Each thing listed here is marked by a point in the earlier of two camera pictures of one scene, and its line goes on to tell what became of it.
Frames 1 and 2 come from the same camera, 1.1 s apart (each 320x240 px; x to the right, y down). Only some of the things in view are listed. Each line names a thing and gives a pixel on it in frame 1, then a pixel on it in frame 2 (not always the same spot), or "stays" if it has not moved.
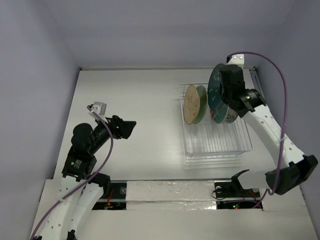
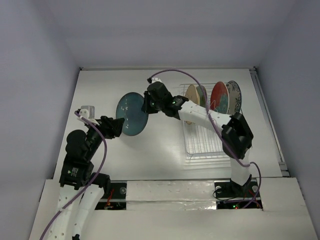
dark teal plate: x=218 y=107 to x=129 y=107
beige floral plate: x=191 y=104 stays
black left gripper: x=119 y=127 stays
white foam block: x=171 y=195 stays
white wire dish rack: x=208 y=140 stays
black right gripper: x=225 y=83 to x=151 y=103
